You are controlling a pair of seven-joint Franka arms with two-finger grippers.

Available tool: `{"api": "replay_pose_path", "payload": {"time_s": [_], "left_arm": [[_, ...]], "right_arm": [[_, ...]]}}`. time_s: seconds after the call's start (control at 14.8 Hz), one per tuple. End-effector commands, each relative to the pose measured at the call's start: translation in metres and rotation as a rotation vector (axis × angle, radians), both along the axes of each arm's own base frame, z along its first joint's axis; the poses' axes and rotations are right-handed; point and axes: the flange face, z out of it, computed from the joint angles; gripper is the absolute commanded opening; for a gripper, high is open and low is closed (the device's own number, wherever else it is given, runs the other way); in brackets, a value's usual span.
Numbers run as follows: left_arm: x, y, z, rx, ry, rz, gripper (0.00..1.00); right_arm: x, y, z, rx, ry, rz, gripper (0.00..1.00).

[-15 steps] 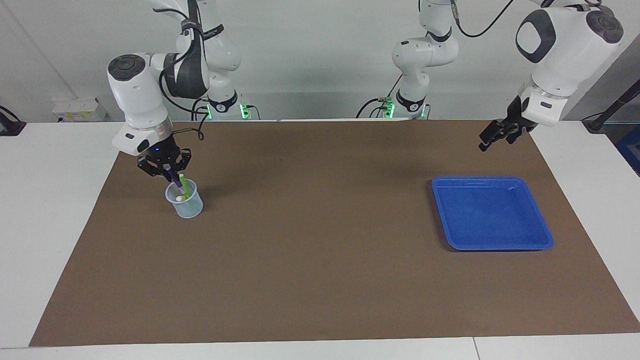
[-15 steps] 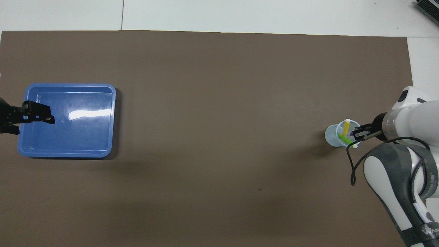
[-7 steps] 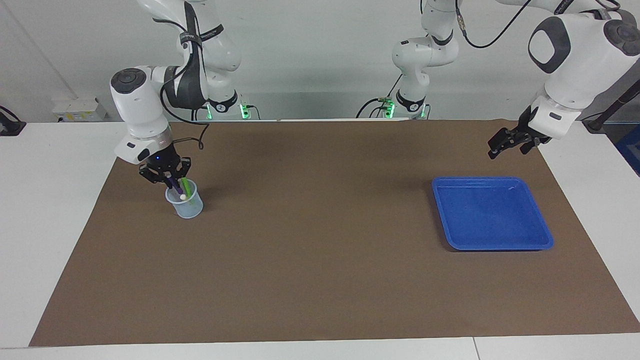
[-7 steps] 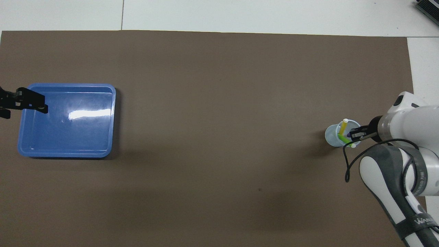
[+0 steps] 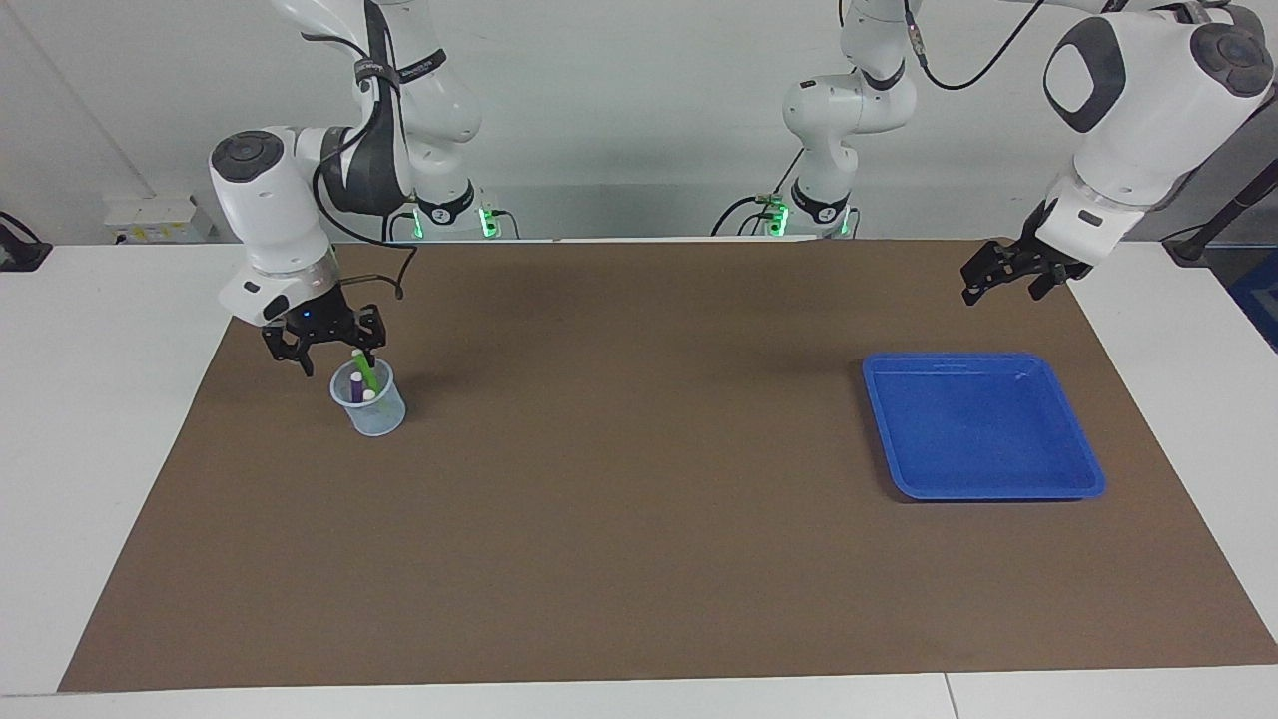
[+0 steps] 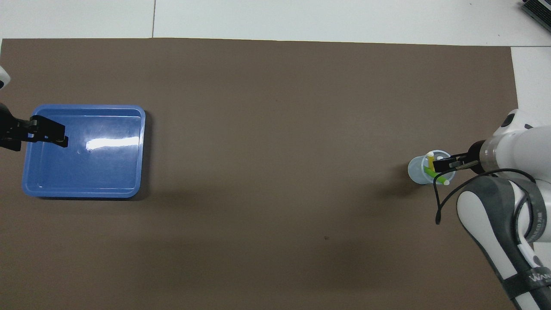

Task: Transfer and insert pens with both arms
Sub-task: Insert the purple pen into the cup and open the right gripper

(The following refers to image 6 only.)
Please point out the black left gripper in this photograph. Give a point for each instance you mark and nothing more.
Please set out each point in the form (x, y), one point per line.
(13, 129)

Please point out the grey ribbed device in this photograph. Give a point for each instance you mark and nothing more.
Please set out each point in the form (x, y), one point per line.
(538, 10)

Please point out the green pen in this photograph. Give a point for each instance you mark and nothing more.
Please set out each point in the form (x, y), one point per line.
(432, 174)

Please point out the yellow pen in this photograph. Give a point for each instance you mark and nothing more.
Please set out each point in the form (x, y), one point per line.
(430, 158)

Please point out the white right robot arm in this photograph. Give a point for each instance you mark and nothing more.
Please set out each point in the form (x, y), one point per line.
(516, 146)

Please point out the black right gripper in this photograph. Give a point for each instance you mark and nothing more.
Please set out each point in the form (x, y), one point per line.
(475, 157)

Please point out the translucent plastic cup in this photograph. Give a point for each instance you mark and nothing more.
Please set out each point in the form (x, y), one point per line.
(415, 170)

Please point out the blue plastic tray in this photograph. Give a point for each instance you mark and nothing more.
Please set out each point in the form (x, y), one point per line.
(107, 172)

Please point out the brown table mat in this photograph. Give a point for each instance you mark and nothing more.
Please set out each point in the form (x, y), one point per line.
(258, 86)

